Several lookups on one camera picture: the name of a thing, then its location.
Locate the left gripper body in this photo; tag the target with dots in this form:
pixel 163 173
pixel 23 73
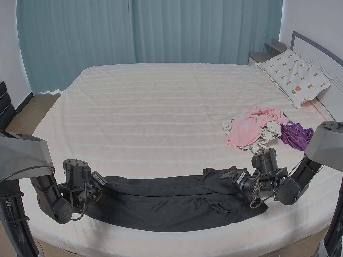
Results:
pixel 97 183

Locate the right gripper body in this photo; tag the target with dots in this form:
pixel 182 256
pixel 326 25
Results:
pixel 243 182

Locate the black T-shirt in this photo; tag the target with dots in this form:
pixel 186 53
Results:
pixel 160 197

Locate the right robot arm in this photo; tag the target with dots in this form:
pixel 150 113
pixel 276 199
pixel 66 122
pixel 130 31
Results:
pixel 324 143

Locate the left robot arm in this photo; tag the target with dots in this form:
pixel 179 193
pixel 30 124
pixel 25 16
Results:
pixel 24 154

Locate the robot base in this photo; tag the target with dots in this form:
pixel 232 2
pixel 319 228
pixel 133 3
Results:
pixel 323 252

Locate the bed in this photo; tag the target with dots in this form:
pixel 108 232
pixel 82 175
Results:
pixel 150 103

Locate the pink garment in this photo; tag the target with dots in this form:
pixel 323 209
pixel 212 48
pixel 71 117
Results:
pixel 246 127

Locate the white printed garment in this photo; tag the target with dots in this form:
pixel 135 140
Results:
pixel 273 130

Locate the purple garment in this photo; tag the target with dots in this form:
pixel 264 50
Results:
pixel 293 138

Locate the white printed pillow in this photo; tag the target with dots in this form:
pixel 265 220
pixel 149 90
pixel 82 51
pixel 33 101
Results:
pixel 294 75

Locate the black chest of drawers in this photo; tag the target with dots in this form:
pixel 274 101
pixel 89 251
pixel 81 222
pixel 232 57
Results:
pixel 5 108

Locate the grey bedside table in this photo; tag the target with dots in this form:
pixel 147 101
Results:
pixel 257 56

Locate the blue-green curtain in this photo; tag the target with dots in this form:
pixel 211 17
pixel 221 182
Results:
pixel 80 23

